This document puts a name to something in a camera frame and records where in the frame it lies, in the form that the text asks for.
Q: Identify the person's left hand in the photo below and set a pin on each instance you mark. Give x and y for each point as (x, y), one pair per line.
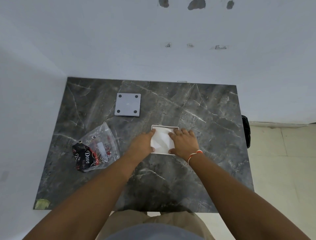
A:
(140, 147)

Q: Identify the person's right hand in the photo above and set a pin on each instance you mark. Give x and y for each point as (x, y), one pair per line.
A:
(184, 145)

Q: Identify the person's left thumb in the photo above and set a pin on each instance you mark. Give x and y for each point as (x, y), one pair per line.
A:
(152, 149)

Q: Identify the person's right little finger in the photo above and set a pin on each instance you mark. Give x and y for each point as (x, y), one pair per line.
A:
(192, 134)

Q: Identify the person's right thumb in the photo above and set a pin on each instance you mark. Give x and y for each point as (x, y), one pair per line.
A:
(171, 151)

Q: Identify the person's right middle finger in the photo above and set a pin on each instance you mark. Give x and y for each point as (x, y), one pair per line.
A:
(179, 131)

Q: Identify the white paper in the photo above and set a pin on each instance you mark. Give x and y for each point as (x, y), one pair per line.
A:
(161, 141)

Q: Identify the white square box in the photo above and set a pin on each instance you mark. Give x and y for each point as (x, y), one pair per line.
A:
(164, 127)

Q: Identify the person's right forearm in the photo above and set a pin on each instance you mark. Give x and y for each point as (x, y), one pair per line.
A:
(237, 200)

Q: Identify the person's left forearm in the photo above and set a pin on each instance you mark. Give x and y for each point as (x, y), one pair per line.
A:
(84, 197)

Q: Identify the red white thread wristband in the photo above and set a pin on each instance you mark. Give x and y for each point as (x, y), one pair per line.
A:
(193, 154)

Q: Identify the clear plastic bag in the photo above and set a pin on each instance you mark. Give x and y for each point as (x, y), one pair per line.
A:
(103, 138)

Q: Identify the grey square plate black feet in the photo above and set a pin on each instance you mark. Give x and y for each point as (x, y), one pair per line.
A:
(127, 104)

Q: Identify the black object beside table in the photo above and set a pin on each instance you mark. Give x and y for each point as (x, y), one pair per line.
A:
(246, 131)

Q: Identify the black red printed packet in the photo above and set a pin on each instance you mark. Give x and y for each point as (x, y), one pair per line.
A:
(85, 157)

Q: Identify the grey shirt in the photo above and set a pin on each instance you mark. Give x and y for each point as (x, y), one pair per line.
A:
(155, 233)

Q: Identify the yellow tape piece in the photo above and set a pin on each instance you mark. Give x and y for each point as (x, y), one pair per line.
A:
(42, 204)

